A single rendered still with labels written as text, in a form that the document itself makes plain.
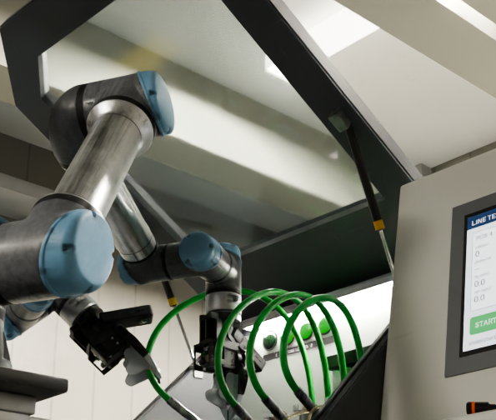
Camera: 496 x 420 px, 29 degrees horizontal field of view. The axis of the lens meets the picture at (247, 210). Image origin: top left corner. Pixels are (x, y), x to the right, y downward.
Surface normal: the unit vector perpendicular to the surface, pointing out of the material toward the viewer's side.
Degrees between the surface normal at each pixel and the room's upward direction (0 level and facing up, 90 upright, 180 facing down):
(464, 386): 76
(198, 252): 90
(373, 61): 180
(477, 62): 180
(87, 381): 90
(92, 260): 96
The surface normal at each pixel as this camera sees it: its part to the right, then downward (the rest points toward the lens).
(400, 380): -0.70, -0.49
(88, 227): 0.92, -0.07
